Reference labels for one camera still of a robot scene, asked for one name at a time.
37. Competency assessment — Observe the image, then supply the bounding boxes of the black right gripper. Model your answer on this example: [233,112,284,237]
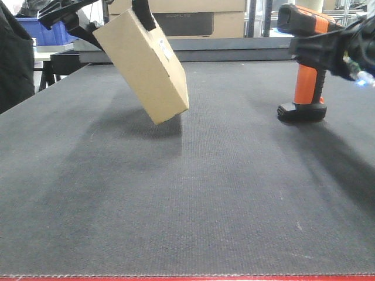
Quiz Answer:
[289,16,374,87]

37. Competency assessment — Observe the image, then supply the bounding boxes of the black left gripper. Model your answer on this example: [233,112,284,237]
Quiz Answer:
[37,0,156,50]

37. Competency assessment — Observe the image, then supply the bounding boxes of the orange black barcode scanner gun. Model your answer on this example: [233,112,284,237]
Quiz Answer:
[277,4,342,122]

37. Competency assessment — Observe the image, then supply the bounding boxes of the small brown cardboard package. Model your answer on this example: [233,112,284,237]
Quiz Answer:
[93,9,189,125]

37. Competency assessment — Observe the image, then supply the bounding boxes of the large cardboard box black print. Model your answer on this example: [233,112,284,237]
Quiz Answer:
[108,0,246,40]

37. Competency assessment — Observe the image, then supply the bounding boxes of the blue plastic crate background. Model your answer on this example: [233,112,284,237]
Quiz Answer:
[16,18,77,46]

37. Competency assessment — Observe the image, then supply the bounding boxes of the white barcode label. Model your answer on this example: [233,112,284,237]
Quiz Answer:
[158,38,173,60]

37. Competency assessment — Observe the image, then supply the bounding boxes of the black side table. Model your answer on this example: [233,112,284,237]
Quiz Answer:
[34,50,87,91]

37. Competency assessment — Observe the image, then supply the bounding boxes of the grey raised table ledge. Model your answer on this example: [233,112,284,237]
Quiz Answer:
[74,36,292,67]

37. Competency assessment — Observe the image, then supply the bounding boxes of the black jacket on chair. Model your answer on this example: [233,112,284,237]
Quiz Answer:
[1,3,35,113]

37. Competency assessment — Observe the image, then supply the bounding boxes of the dark grey table mat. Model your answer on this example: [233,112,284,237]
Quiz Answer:
[1,61,374,276]

